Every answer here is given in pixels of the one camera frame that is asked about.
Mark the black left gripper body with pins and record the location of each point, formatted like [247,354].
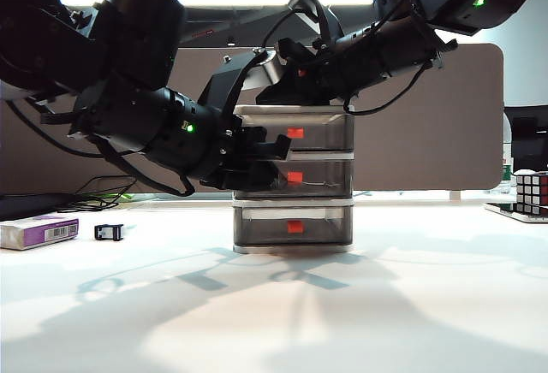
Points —
[231,150]

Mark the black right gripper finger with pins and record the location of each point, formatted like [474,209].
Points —
[284,92]

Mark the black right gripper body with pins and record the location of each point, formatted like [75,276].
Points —
[317,78]

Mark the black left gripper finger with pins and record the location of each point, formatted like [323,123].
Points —
[261,150]
[248,176]

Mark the white plastic drawer cabinet frame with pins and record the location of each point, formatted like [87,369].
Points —
[299,109]

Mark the smoky transparent drawer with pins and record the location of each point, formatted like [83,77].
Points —
[265,229]
[329,180]
[325,133]

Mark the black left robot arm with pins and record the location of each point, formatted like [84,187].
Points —
[128,26]

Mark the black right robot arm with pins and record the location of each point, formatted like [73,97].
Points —
[385,56]

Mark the red tape marker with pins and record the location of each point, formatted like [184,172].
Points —
[296,133]
[295,177]
[295,227]

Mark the long ceiling light strip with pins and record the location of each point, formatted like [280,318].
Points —
[257,0]

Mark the brown desk partition panel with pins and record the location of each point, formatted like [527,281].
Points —
[406,133]

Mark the purple white tissue pack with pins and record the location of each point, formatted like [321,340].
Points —
[38,232]

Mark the green white bottle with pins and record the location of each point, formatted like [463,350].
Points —
[508,172]

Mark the black monitor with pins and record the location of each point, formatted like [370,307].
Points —
[528,142]

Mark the black Rubik's cube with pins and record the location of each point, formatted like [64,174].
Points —
[533,191]

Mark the white cube stand tray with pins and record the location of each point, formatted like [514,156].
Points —
[526,217]

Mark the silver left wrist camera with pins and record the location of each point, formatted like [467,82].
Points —
[269,69]

